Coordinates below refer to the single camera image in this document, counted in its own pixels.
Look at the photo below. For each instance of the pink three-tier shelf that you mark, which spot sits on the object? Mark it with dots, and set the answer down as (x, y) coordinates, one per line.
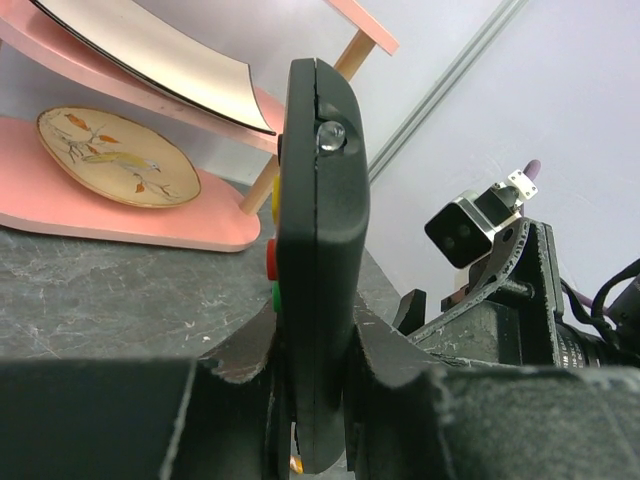
(38, 196)

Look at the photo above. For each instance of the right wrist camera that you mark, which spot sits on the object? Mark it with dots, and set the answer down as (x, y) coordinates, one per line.
(465, 229)

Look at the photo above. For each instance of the beige bird-painted bowl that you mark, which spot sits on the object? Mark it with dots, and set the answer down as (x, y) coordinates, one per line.
(118, 158)

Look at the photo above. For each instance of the orange battery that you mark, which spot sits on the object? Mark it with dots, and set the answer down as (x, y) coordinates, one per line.
(296, 465)

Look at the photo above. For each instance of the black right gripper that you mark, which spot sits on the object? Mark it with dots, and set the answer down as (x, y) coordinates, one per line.
(509, 316)

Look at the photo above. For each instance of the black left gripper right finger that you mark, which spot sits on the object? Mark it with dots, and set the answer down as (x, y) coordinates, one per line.
(411, 416)

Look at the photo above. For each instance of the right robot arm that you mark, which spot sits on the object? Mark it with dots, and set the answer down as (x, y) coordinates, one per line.
(589, 340)

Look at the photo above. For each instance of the black remote control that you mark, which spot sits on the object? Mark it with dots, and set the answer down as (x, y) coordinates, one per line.
(323, 216)

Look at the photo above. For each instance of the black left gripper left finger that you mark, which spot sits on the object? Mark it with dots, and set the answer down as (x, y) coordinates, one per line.
(219, 416)

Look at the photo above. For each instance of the white square plate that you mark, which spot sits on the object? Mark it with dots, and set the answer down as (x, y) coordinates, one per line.
(164, 57)

